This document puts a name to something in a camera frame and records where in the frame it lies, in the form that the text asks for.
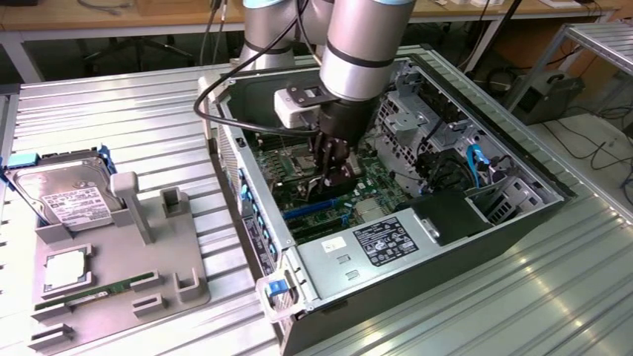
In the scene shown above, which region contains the silver chipset heat sink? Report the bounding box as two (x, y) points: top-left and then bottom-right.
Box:
(354, 202), (392, 220)

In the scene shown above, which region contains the gray case handle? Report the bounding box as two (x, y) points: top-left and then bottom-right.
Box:
(197, 76), (236, 144)
(254, 269), (304, 324)

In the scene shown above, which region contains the dark low-profile graphics card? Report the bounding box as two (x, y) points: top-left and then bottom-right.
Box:
(272, 157), (366, 205)

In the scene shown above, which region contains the gray power supply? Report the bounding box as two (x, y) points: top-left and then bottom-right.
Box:
(296, 207), (441, 301)

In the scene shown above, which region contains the gray hanging cable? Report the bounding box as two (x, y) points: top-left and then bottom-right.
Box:
(201, 0), (224, 66)

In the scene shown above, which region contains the hard disk drive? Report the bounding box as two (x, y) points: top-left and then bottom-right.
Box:
(0, 145), (118, 228)

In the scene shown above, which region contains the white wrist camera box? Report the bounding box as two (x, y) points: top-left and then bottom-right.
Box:
(273, 85), (340, 129)

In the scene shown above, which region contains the wooden desk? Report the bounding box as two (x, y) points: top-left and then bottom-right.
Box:
(0, 0), (620, 42)

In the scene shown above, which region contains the metal drive cage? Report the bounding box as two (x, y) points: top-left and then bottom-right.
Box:
(373, 88), (476, 186)

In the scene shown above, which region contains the blue expansion slot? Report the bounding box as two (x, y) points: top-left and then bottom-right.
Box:
(282, 199), (338, 220)

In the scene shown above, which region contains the black expansion slot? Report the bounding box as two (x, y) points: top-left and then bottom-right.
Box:
(285, 216), (345, 234)
(290, 222), (348, 243)

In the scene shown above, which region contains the gray parts rack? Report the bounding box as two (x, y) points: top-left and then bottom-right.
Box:
(26, 172), (214, 352)

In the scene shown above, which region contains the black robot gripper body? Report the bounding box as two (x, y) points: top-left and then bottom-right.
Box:
(316, 98), (374, 148)

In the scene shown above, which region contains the silver CPU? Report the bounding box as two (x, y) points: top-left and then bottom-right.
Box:
(42, 251), (93, 294)

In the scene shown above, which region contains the CPU socket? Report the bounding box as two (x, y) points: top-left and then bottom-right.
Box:
(290, 151), (317, 174)

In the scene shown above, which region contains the silver hard disk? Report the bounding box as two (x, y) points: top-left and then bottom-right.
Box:
(12, 157), (128, 233)

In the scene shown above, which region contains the black office chair base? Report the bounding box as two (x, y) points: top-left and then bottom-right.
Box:
(81, 35), (193, 71)

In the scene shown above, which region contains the green motherboard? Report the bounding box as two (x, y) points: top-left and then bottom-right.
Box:
(252, 125), (412, 242)

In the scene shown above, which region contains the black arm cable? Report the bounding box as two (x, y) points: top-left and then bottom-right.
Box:
(193, 0), (322, 136)

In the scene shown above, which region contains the black RAM slot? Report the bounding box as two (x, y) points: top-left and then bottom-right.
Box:
(258, 137), (317, 152)
(254, 131), (317, 145)

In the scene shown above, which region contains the metal disk bay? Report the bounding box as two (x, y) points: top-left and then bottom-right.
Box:
(466, 177), (565, 227)

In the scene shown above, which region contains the black wire bundle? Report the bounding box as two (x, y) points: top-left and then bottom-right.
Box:
(414, 151), (470, 194)

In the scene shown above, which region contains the black box on floor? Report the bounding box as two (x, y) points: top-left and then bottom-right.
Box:
(513, 72), (588, 125)

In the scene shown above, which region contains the open dark PC case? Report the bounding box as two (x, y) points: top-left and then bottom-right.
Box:
(197, 43), (577, 356)

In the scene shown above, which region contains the metal slat table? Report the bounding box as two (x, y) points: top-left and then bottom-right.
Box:
(508, 22), (633, 112)

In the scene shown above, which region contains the green RAM stick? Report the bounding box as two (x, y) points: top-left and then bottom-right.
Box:
(34, 272), (157, 311)

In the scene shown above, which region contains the blue disk wire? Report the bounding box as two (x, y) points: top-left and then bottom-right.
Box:
(464, 144), (489, 190)

